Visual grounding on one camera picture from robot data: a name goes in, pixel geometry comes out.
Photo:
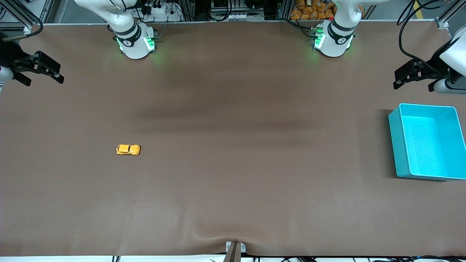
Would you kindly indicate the aluminium frame profile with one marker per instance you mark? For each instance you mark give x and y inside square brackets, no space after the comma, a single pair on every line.
[443,22]
[46,11]

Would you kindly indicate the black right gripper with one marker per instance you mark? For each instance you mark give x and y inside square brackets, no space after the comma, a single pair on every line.
[8,53]

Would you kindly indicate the brown table mat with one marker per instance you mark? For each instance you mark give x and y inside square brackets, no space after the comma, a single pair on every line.
[233,145]

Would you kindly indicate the yellow beetle toy car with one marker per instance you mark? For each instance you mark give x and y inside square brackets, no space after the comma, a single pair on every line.
[128,149]

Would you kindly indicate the orange packaged goods pile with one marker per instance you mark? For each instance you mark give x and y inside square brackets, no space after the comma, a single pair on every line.
[309,11]

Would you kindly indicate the grey control unit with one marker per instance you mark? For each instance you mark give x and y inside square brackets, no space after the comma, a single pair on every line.
[236,16]

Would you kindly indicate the metal table edge clamp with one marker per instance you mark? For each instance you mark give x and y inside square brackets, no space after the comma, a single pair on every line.
[235,253]

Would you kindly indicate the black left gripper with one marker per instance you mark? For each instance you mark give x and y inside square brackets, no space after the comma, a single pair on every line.
[435,62]

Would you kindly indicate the white power strip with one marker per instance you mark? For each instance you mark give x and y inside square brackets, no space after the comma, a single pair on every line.
[160,11]

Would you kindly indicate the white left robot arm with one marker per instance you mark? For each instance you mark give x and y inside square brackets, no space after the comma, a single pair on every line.
[336,43]

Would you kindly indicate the cyan plastic storage box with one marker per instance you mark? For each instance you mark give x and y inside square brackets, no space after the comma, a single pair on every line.
[426,145]

